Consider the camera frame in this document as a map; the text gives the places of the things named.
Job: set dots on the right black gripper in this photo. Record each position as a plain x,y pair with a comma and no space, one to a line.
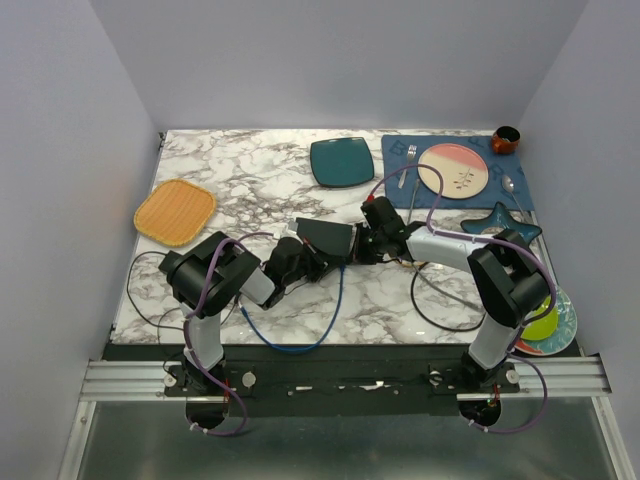
357,249

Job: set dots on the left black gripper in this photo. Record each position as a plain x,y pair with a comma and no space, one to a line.
319,263

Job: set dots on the black network switch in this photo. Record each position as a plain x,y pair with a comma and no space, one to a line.
322,235

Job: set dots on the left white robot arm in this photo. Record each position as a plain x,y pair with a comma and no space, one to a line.
219,269

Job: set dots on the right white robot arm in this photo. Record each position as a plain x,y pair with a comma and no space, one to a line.
511,281

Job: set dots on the teal square plate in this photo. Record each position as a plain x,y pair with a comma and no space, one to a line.
341,162

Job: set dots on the silver fork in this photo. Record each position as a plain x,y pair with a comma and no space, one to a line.
410,156

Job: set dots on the pink and cream plate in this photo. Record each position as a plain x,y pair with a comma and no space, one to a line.
464,172

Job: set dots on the blue star-shaped dish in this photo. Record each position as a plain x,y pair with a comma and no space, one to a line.
500,219

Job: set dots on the orange woven tray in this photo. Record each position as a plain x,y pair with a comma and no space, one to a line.
175,212

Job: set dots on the silver spoon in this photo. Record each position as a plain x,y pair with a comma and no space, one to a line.
508,186

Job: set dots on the blue placemat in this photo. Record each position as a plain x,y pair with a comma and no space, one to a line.
394,150

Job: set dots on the brown lacquer cup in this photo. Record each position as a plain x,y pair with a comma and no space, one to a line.
505,140

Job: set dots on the lime green plate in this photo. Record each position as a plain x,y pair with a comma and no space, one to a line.
543,328

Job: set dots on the red and teal plate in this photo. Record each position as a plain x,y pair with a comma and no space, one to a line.
563,335

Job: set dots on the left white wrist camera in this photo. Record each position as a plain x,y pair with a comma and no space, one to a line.
288,230

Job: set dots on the black mounting base plate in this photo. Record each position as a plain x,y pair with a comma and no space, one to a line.
334,381

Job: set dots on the aluminium rail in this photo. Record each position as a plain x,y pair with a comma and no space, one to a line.
133,381

